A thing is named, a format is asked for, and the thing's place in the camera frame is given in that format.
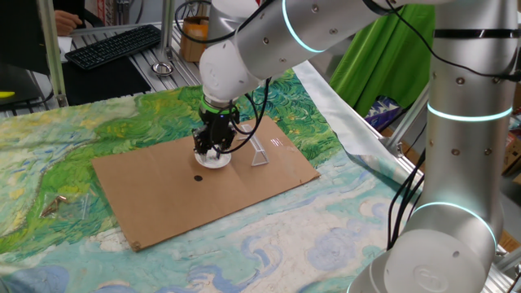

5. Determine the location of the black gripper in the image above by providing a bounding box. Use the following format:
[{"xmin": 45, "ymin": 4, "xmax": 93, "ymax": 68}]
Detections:
[{"xmin": 192, "ymin": 110, "xmax": 239, "ymax": 158}]

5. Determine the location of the white plate with floral print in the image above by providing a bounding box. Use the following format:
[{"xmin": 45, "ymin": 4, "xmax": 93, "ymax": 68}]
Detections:
[{"xmin": 194, "ymin": 149, "xmax": 232, "ymax": 170}]

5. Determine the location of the person's bare hand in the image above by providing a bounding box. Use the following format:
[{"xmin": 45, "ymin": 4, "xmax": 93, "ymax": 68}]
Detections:
[{"xmin": 55, "ymin": 10, "xmax": 84, "ymax": 37}]

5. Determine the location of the clear plastic triangular stand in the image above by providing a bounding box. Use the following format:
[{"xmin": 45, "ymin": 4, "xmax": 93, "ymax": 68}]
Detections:
[{"xmin": 238, "ymin": 124, "xmax": 270, "ymax": 167}]

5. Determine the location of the brown cardboard sheet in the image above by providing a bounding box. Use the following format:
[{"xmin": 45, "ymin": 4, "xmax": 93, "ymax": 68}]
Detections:
[{"xmin": 90, "ymin": 116, "xmax": 322, "ymax": 252}]

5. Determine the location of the small round metal dish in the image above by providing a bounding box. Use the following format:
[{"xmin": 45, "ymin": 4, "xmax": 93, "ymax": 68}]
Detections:
[{"xmin": 151, "ymin": 60, "xmax": 175, "ymax": 77}]

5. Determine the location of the brown cardboard box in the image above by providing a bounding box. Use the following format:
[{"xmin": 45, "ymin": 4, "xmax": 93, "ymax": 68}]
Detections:
[{"xmin": 179, "ymin": 15, "xmax": 211, "ymax": 63}]

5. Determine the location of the black mouse pad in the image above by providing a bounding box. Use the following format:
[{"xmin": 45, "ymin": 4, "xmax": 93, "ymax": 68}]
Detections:
[{"xmin": 60, "ymin": 56, "xmax": 152, "ymax": 107}]

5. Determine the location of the painted landscape tablecloth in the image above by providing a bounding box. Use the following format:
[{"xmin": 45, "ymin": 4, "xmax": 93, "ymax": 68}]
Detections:
[{"xmin": 0, "ymin": 59, "xmax": 428, "ymax": 293}]

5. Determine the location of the black computer keyboard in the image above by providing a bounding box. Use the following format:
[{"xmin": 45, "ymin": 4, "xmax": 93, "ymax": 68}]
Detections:
[{"xmin": 64, "ymin": 24, "xmax": 163, "ymax": 71}]

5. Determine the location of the blue patterned bag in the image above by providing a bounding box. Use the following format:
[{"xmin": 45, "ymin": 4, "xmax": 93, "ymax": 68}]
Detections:
[{"xmin": 364, "ymin": 95, "xmax": 402, "ymax": 131}]

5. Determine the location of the plastic bag of brass screws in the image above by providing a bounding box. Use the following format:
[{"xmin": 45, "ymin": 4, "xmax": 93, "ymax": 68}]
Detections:
[{"xmin": 38, "ymin": 193, "xmax": 93, "ymax": 221}]

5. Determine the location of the white paper sheet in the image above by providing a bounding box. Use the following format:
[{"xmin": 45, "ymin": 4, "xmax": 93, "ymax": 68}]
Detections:
[{"xmin": 56, "ymin": 35, "xmax": 74, "ymax": 64}]

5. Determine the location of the bright green cloth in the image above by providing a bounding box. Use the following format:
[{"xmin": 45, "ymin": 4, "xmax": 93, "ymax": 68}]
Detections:
[{"xmin": 328, "ymin": 3, "xmax": 436, "ymax": 119}]

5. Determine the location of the black computer monitor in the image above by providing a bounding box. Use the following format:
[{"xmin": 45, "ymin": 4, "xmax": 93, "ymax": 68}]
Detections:
[{"xmin": 0, "ymin": 0, "xmax": 56, "ymax": 113}]

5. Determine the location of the cardboard box with red label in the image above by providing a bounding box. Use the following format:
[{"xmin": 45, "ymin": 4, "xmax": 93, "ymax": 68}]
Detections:
[{"xmin": 502, "ymin": 129, "xmax": 521, "ymax": 176}]

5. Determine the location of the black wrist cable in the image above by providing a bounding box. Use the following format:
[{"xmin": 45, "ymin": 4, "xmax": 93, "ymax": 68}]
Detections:
[{"xmin": 174, "ymin": 0, "xmax": 272, "ymax": 155}]

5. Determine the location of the aluminium frame post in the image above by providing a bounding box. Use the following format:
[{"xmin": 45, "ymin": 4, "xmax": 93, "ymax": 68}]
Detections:
[
  {"xmin": 36, "ymin": 0, "xmax": 69, "ymax": 108},
  {"xmin": 160, "ymin": 0, "xmax": 177, "ymax": 62}
]

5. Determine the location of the aluminium frame strut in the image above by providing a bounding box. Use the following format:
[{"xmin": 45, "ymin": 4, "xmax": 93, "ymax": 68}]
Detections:
[{"xmin": 382, "ymin": 83, "xmax": 431, "ymax": 158}]

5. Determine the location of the black cable bundle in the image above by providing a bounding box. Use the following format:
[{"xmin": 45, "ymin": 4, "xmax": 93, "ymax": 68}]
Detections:
[{"xmin": 385, "ymin": 148, "xmax": 427, "ymax": 251}]

